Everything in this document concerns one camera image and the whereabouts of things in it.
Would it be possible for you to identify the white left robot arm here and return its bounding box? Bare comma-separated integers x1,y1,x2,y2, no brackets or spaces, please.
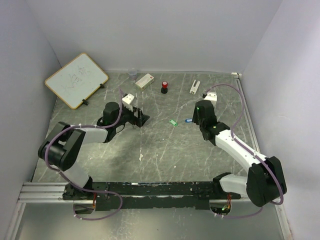
38,102,150,200

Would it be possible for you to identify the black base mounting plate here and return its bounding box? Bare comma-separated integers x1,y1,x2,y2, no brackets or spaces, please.
62,181,228,211

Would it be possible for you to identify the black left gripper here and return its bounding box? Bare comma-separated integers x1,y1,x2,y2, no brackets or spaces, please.
113,104,150,128

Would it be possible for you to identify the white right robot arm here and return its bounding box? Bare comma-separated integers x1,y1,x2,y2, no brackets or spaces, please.
192,100,287,207

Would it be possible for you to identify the green key tag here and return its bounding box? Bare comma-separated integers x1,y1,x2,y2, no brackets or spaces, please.
169,119,178,126

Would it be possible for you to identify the clear cup of paper clips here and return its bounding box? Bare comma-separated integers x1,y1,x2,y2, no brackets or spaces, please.
127,68,138,81

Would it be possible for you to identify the white stapler remover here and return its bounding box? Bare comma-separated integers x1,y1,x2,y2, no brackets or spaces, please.
189,79,201,95

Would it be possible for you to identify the red and black stamp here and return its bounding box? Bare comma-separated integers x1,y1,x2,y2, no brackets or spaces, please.
161,81,168,94

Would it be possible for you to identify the white staples box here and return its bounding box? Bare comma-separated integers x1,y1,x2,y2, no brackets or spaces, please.
135,73,155,91

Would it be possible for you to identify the small whiteboard with wooden frame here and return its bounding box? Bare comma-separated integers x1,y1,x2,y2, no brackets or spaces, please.
44,52,109,110

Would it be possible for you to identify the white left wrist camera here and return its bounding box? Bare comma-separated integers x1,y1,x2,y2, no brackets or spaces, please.
122,93,138,113

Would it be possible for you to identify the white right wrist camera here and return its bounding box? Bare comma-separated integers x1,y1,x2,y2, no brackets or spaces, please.
202,91,218,107

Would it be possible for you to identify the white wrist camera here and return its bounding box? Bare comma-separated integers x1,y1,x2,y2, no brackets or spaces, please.
122,93,138,113
202,91,218,107

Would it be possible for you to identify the aluminium frame rail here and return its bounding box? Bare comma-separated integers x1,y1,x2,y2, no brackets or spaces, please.
17,71,282,203

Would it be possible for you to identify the blue key tag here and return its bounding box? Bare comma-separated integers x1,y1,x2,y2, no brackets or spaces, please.
185,118,193,123

